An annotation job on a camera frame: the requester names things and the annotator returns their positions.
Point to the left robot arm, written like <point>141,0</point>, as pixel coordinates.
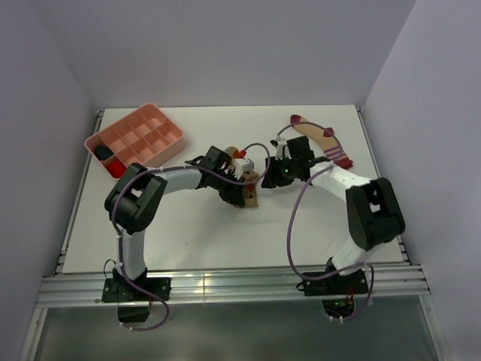
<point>133,202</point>

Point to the tan argyle sock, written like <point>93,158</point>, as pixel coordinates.
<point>249,180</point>

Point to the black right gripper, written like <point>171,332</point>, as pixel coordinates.
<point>272,179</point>

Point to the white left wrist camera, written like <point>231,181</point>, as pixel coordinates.
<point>241,166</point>

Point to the tan maroon striped sock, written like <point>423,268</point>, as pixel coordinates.
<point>330,146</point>

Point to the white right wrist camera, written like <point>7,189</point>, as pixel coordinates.
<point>282,150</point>

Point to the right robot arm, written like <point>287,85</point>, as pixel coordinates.
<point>374,216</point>

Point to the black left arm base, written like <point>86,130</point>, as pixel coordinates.
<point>134,306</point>

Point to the dark teal rolled sock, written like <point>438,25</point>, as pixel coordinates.
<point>102,152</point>

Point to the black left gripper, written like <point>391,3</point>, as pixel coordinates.
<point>234,196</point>

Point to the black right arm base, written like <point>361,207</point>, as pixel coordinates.
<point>345,287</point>

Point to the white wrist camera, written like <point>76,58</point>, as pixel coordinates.
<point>282,150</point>
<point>241,166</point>

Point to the pink compartment organizer tray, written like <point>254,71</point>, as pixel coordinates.
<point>145,136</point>

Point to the red rolled sock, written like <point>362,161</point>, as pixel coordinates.
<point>116,169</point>

